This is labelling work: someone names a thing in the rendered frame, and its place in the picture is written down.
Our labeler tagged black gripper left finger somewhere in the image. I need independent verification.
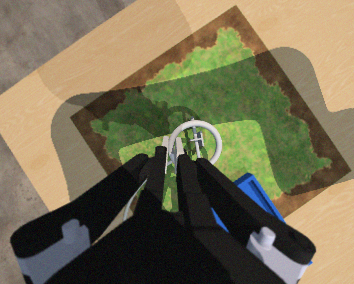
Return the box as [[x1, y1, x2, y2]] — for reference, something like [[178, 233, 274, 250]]
[[10, 136, 169, 284]]

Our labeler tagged blue tray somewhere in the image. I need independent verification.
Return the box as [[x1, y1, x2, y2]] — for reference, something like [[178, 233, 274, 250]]
[[212, 174, 287, 231]]

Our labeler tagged green grass patch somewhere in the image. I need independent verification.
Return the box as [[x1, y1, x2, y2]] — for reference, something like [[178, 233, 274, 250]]
[[70, 5, 352, 219]]

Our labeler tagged white ring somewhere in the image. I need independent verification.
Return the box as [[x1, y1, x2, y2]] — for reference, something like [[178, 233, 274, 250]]
[[168, 120, 222, 164]]

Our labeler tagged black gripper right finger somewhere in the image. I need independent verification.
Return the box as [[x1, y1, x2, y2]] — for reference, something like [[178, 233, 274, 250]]
[[174, 137, 316, 284]]

